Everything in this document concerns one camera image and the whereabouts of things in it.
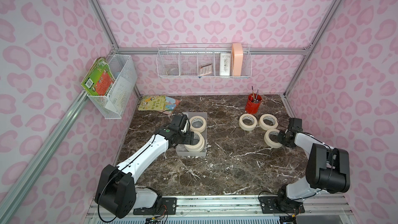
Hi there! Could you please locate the cream masking tape roll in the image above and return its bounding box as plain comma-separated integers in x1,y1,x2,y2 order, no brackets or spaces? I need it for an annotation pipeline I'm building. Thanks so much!
239,114,258,131
258,114,279,131
185,142,205,152
192,131,205,145
190,116,207,133

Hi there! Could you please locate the white paper booklet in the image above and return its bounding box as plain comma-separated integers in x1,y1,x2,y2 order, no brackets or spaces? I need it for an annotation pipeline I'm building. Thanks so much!
105,76,135,117

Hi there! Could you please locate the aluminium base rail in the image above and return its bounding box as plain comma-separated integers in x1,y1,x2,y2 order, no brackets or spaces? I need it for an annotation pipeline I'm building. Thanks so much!
83,194,355,224

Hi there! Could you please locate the pink plastic case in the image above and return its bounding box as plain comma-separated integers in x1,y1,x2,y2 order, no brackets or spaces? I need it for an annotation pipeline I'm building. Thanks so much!
231,43,243,77

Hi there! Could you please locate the pink children's book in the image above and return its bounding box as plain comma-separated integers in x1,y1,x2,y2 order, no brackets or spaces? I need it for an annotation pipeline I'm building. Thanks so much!
160,96,181,115

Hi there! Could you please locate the white wire wall basket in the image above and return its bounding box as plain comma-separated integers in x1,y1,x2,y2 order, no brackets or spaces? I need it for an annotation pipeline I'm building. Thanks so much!
156,43,252,79

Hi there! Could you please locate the green red book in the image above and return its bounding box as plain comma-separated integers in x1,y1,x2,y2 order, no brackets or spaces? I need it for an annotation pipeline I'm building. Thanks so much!
81,57,116,96

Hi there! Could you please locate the yellow green children's book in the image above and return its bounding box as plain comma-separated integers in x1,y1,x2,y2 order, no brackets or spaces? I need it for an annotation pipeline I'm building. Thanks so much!
138,95,166,111

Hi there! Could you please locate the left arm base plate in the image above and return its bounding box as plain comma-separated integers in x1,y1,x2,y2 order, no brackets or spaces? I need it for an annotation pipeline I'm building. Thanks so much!
133,197,177,215

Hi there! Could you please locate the clear round container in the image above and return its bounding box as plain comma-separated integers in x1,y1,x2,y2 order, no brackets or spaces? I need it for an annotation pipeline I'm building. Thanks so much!
166,64,179,76

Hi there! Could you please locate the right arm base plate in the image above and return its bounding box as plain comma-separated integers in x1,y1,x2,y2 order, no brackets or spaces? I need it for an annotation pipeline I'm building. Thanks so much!
258,196,306,215

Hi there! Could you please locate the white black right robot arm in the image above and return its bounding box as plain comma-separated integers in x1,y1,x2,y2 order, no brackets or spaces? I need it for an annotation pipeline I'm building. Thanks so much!
276,118,350,208

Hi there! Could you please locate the white mesh side basket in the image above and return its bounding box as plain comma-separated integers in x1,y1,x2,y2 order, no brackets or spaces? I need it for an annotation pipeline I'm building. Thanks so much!
81,54,137,119

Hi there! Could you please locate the translucent plastic storage box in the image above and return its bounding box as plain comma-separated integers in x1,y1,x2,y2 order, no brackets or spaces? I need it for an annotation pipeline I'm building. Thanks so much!
176,111,208,158

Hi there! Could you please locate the white card box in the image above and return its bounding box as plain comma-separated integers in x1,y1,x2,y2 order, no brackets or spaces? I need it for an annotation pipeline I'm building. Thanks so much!
219,53,232,76

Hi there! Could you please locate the red metal pencil bucket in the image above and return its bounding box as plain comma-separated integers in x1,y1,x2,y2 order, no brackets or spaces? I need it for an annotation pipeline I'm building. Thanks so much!
245,94,262,115

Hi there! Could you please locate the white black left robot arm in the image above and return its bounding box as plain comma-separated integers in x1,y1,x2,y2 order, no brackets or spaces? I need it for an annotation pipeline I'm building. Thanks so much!
94,114,194,219

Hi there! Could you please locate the aluminium corner frame post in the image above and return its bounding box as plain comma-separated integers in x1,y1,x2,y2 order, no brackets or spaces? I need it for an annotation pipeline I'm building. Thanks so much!
281,0,358,138

